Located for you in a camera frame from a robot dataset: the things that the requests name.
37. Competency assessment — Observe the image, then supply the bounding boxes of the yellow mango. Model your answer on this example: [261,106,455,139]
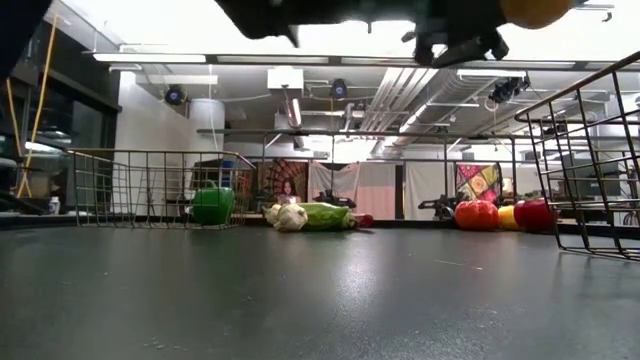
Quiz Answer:
[498,0,577,30]

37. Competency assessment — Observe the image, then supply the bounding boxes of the gold wire basket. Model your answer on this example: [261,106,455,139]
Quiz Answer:
[514,49,640,262]
[67,148,257,231]

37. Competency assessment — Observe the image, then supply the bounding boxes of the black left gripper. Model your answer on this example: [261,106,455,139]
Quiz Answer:
[359,0,511,69]

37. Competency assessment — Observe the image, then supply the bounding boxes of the orange tomato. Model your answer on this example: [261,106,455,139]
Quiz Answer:
[453,199,500,232]

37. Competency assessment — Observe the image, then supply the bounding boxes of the yellow lemon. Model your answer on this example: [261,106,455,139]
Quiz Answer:
[497,204,521,231]

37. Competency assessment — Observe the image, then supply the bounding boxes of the black ceiling device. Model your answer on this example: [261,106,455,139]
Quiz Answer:
[488,75,531,105]

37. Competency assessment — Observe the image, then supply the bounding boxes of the white round column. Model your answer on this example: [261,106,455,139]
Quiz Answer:
[188,98,226,154]

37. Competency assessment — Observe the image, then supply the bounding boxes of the metal pipe rack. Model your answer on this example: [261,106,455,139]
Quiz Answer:
[196,128,520,221]

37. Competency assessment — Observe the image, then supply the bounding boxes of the colourful patchwork quilt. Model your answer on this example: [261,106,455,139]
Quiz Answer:
[454,163,501,204]

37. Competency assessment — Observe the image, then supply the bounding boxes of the mandala tapestry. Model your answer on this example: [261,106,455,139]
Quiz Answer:
[257,159,310,211]

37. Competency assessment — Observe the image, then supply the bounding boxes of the red fruit with green top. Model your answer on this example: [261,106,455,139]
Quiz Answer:
[513,198,559,233]

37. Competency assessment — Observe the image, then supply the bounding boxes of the white hanging cloth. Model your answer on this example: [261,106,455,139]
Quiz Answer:
[307,160,361,211]
[403,160,457,221]

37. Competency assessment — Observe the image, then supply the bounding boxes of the white ceiling box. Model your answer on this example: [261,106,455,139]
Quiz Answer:
[266,67,305,91]

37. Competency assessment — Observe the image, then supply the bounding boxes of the silver ceiling ducts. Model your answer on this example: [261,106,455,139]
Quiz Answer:
[359,67,501,149]

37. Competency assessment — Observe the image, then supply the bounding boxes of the person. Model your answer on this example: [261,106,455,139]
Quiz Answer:
[277,179,301,205]

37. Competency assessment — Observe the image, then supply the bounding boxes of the green bell pepper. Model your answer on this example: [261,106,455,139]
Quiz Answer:
[192,180,236,226]

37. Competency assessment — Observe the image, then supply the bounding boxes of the pink hanging cloth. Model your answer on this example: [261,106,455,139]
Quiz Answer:
[355,162,397,220]

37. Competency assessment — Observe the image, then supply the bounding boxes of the round black fan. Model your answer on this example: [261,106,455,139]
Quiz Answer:
[163,84,187,107]
[329,78,350,100]

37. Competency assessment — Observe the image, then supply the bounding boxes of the yellow rope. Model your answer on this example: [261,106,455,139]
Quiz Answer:
[4,12,59,199]

